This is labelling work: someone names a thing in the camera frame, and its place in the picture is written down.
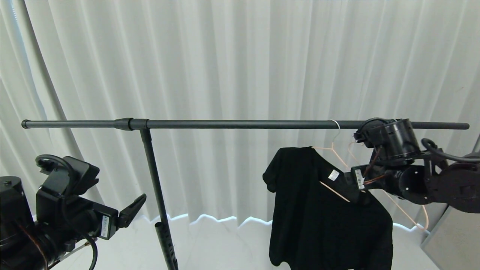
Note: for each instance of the black short-sleeved shirt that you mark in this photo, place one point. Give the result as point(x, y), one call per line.
point(311, 225)

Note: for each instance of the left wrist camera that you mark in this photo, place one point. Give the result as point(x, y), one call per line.
point(78, 174)

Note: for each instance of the white curtain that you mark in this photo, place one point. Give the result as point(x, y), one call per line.
point(240, 56)

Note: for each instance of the pink clothes hanger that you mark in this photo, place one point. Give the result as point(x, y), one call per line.
point(333, 191)

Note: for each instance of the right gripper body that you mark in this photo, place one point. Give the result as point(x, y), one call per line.
point(382, 180)

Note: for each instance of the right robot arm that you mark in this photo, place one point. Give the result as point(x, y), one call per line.
point(457, 187)

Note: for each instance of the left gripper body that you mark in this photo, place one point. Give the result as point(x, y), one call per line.
point(78, 217)

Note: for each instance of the black clothes rack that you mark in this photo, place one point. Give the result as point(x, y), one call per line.
point(225, 124)

